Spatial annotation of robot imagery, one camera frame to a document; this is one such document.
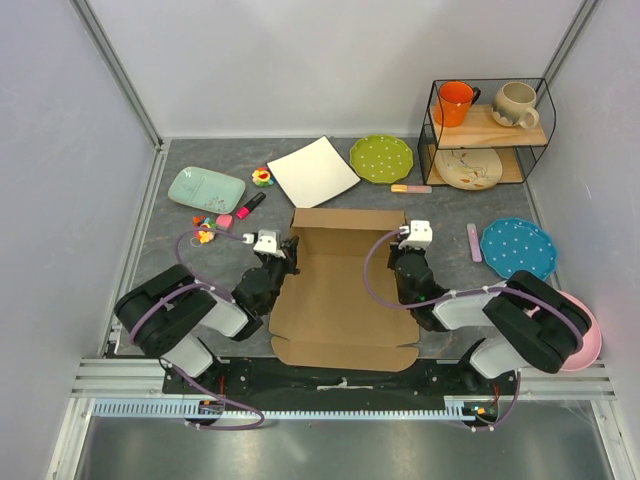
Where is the brown cardboard box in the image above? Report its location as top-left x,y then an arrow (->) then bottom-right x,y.
269,208 -> 420,372

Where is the lilac highlighter pen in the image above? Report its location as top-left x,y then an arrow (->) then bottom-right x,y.
466,223 -> 482,263

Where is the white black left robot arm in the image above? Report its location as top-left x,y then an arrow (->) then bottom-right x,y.
114,230 -> 300,393

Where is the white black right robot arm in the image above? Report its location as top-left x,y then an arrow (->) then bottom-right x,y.
388,241 -> 595,394

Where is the pink black highlighter marker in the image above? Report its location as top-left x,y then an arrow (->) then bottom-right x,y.
236,192 -> 266,220

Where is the pink eraser block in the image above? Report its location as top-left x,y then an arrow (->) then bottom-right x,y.
214,214 -> 234,231

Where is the colourful flower plush toy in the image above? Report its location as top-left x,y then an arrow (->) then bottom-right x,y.
252,167 -> 275,188

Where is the white square plate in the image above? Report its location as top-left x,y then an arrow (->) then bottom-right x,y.
267,136 -> 360,208

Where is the orange pink pastel highlighter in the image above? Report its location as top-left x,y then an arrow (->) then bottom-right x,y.
390,184 -> 432,194

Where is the mint green rectangular tray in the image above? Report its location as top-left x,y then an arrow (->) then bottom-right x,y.
168,166 -> 246,214

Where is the blue polka dot plate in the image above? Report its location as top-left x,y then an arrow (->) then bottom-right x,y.
480,217 -> 558,280

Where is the cream floral oval plate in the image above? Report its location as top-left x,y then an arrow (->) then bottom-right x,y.
435,149 -> 503,190

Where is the green polka dot plate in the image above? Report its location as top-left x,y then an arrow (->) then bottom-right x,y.
349,135 -> 414,184

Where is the orange mug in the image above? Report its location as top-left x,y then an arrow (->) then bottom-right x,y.
434,81 -> 481,128

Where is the pink round plate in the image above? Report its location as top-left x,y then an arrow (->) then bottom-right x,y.
560,290 -> 602,372

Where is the beige ceramic mug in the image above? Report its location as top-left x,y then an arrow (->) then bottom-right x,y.
491,81 -> 540,130

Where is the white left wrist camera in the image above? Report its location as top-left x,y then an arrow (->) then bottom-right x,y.
253,229 -> 282,256

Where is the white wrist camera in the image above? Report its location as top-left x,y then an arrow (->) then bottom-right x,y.
253,229 -> 282,256
398,220 -> 433,250

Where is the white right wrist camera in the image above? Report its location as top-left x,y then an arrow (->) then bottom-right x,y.
398,220 -> 433,250

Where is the rainbow flower keychain toy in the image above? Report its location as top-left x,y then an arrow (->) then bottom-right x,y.
190,216 -> 215,248

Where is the black wire wooden shelf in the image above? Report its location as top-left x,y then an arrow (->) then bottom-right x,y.
418,78 -> 557,186

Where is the grey slotted cable duct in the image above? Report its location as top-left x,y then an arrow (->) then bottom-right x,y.
93,398 -> 474,421

